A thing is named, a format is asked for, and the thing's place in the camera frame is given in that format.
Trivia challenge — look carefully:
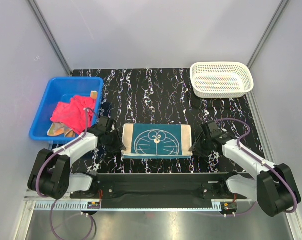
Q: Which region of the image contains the teal beige Doraemon towel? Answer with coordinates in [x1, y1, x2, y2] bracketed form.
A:
[122, 123, 193, 159]

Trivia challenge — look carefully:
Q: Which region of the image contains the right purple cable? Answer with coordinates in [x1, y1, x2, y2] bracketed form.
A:
[214, 118, 302, 217]

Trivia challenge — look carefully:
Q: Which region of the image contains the aluminium frame post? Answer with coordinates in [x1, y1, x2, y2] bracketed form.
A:
[246, 0, 291, 70]
[26, 0, 73, 76]

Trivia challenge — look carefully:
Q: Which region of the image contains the left aluminium frame post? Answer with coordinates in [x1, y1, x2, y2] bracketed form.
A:
[26, 0, 73, 76]

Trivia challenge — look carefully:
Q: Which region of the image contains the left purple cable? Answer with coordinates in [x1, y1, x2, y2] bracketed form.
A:
[35, 107, 99, 238]

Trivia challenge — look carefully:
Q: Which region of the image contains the purple cable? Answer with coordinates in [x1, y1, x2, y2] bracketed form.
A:
[35, 107, 99, 238]
[214, 118, 302, 217]

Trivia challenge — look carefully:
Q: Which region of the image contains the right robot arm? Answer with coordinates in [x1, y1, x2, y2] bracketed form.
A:
[191, 120, 301, 217]

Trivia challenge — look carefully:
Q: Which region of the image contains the blue plastic bin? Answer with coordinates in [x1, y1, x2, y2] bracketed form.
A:
[29, 76, 104, 144]

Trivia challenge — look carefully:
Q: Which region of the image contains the pink towel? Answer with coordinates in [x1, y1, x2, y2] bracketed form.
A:
[50, 95, 97, 135]

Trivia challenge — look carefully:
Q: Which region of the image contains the right aluminium frame post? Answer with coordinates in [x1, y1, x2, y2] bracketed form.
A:
[246, 0, 291, 70]

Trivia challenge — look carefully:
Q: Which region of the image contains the white perforated basket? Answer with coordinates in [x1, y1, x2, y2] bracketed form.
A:
[189, 61, 254, 99]

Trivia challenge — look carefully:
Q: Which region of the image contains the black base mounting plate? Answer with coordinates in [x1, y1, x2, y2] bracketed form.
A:
[70, 173, 244, 207]

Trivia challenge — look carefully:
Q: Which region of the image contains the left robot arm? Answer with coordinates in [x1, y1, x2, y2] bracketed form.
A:
[27, 116, 126, 200]

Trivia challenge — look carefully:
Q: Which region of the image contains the white cable duct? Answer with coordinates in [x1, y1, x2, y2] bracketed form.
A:
[35, 200, 222, 212]

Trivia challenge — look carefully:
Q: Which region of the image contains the orange patterned towel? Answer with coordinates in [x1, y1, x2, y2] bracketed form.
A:
[47, 122, 76, 138]

